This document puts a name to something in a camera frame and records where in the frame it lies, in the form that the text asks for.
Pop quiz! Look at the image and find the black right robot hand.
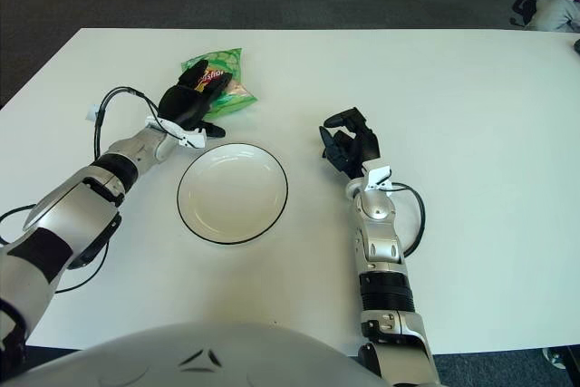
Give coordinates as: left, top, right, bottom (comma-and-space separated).
316, 106, 381, 179

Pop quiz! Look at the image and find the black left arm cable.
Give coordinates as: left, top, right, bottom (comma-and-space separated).
0, 85, 160, 294

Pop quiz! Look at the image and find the white plate black rim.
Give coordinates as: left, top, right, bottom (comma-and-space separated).
176, 143, 289, 245

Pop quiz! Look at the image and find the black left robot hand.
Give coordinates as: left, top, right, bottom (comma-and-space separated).
158, 59, 235, 138

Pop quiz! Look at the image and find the green chips snack bag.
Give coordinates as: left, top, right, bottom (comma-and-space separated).
180, 46, 258, 117

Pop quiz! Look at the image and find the grey robot torso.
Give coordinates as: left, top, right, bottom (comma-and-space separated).
13, 322, 391, 387

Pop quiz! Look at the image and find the chair caster base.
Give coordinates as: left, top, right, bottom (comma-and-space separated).
542, 344, 580, 371

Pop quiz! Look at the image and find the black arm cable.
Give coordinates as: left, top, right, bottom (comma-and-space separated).
0, 85, 160, 294
389, 181, 427, 257

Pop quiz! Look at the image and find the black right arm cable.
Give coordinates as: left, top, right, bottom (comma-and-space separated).
389, 181, 427, 257

